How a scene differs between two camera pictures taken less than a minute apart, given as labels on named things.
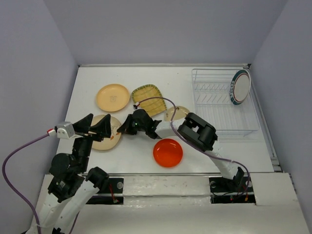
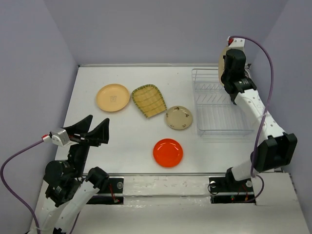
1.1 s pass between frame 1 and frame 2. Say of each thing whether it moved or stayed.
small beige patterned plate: stayed
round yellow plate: stayed
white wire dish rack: stayed
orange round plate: stayed
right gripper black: moved
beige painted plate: moved
